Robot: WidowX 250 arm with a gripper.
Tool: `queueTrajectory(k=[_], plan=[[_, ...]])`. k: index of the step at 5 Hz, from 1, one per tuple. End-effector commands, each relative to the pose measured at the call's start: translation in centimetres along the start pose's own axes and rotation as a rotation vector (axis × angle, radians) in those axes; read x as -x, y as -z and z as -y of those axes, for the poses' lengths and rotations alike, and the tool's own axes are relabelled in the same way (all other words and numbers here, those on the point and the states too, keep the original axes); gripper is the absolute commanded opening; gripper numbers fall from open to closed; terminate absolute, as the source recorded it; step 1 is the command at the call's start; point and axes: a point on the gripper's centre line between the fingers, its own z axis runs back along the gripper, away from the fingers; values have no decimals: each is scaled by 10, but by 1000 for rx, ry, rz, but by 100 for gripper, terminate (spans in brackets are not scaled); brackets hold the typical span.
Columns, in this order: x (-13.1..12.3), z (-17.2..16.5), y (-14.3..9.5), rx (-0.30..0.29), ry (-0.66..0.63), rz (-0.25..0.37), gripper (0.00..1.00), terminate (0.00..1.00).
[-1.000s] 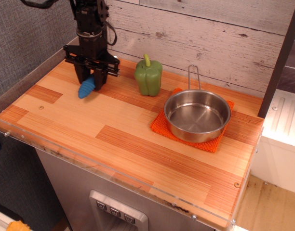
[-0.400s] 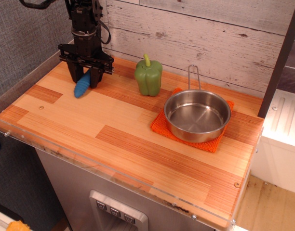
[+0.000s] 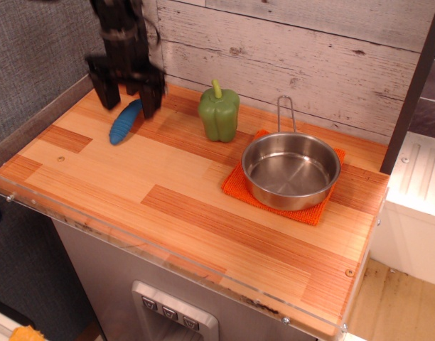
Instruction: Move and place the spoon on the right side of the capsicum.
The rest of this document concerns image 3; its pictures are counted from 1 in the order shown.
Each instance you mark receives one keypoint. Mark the silver toy fridge cabinet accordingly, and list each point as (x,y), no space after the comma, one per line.
(137,295)

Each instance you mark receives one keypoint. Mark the blue-handled metal spoon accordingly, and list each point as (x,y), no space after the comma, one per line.
(124,122)

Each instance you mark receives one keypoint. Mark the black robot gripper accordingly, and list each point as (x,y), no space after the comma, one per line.
(126,59)

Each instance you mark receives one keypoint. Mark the stainless steel pot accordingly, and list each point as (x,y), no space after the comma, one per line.
(289,170)

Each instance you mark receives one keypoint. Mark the clear acrylic table guard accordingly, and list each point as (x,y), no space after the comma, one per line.
(283,268)

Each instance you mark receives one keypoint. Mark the orange knitted cloth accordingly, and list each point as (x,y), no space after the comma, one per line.
(235,186)

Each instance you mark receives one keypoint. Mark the yellow brown object corner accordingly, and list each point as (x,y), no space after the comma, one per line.
(26,333)

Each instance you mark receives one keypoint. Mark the green toy bell pepper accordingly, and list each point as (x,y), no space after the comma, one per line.
(218,109)

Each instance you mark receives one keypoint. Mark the dark vertical post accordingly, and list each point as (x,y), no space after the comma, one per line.
(404,120)

